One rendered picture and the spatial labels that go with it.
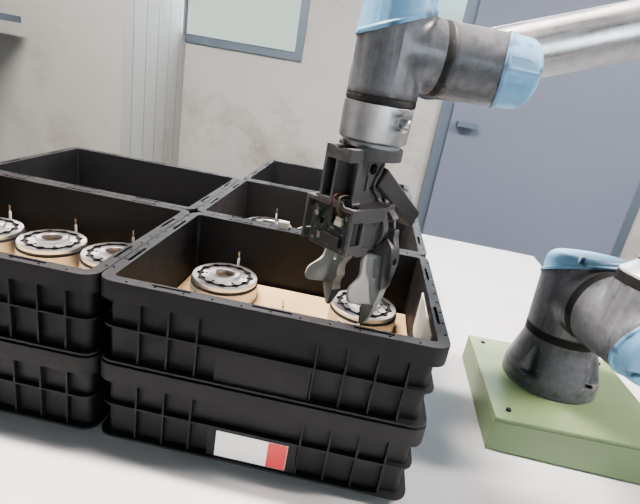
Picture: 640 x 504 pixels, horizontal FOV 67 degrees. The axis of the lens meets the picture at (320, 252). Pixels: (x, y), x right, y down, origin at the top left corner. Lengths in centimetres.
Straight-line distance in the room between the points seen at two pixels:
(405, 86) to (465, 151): 273
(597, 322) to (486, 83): 38
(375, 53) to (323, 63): 275
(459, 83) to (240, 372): 39
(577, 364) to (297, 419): 47
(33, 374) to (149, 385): 16
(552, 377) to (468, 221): 252
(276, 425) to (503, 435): 35
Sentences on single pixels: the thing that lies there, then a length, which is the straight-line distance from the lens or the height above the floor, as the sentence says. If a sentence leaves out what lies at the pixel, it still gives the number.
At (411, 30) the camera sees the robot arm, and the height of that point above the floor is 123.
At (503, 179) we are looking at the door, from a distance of 330.
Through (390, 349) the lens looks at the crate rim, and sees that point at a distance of 53.
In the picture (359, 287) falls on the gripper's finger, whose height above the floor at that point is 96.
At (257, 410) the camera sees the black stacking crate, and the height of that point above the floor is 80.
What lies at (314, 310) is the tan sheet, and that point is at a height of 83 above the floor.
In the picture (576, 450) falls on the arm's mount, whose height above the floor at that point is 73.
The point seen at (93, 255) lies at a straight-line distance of 82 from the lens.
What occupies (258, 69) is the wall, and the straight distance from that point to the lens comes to 334.
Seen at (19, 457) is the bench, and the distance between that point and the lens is 71.
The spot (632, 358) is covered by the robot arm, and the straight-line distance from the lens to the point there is 72.
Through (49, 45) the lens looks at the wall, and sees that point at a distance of 303.
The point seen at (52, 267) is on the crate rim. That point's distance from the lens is 61.
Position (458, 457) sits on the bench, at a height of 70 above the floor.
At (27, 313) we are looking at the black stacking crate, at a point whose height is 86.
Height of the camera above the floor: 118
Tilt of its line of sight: 20 degrees down
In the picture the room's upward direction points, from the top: 10 degrees clockwise
